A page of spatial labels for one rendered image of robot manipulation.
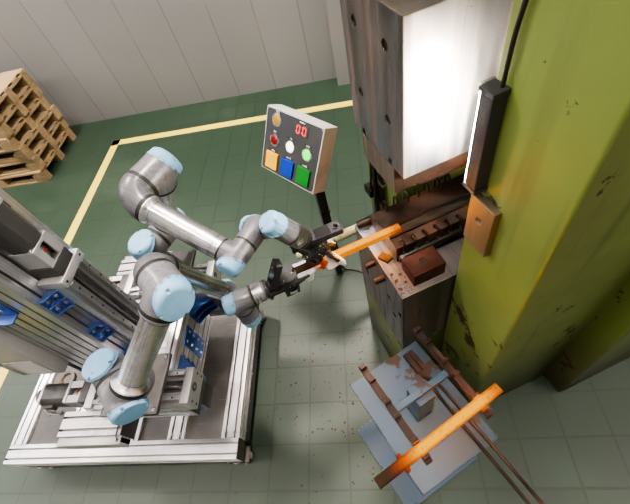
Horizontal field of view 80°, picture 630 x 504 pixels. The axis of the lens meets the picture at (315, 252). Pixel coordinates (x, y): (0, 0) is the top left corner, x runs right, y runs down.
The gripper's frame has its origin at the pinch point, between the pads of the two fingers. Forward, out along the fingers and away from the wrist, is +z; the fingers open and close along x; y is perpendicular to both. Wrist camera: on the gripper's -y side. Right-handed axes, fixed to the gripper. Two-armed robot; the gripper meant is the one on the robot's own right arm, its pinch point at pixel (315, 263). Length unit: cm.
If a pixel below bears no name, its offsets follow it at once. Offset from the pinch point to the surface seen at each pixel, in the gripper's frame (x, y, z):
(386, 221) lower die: -5.5, 1.2, 30.7
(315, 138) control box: -45, -16, 21
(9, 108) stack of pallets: -322, 37, -182
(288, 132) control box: -58, -13, 13
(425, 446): 64, 6, 5
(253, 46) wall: -303, 53, 46
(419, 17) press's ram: 13, -75, 30
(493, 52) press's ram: 13, -62, 48
